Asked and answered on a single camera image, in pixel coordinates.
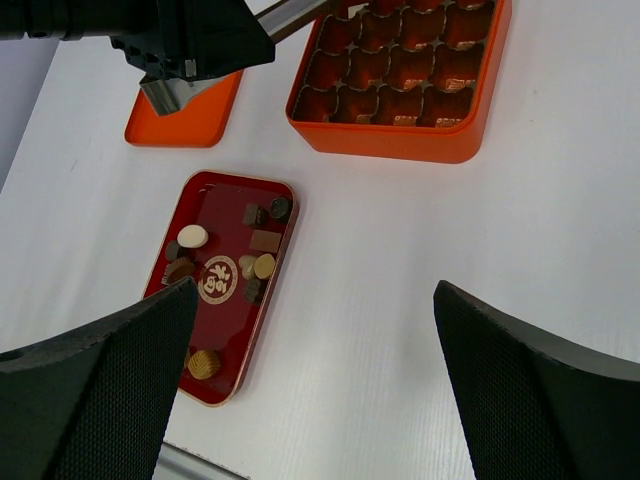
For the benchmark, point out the dark small chocolate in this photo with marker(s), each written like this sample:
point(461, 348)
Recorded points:
point(173, 251)

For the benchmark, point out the metal tongs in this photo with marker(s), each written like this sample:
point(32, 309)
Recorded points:
point(170, 92)

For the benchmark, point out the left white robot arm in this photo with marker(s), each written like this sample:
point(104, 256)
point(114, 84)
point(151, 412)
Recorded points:
point(69, 20)

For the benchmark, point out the cream heart chocolate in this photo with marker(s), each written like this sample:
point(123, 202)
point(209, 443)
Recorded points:
point(246, 264)

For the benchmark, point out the brown ridged oval chocolate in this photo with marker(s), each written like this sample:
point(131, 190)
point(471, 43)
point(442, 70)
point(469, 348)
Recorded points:
point(178, 269)

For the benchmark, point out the orange box lid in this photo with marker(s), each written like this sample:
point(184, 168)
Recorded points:
point(200, 125)

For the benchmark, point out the golden leaf chocolate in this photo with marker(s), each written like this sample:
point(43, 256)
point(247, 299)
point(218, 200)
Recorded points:
point(203, 364)

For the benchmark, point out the dark square chocolate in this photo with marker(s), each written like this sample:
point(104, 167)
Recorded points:
point(255, 215)

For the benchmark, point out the red lacquer tray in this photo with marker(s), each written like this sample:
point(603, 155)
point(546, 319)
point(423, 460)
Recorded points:
point(225, 322)

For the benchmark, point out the dark round chocolate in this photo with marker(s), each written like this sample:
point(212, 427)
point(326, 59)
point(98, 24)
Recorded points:
point(280, 209)

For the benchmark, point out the white oval chocolate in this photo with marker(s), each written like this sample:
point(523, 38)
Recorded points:
point(192, 236)

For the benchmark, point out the orange chocolate box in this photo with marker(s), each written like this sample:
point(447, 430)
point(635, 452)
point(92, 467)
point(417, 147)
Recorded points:
point(408, 80)

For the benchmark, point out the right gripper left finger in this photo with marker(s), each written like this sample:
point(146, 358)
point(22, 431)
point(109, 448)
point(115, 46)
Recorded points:
point(94, 402)

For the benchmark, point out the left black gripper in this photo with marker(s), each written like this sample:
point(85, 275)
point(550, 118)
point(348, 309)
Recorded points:
point(159, 38)

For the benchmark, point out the tan round chocolate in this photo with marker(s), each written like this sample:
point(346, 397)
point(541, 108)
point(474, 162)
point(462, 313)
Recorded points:
point(264, 266)

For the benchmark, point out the dark ridged chocolate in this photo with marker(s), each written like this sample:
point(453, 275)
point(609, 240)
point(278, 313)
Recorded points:
point(254, 291)

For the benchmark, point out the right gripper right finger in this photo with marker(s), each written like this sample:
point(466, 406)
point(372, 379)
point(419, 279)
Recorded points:
point(532, 404)

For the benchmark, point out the brown rectangular chocolate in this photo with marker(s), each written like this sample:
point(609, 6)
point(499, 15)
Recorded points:
point(265, 241)

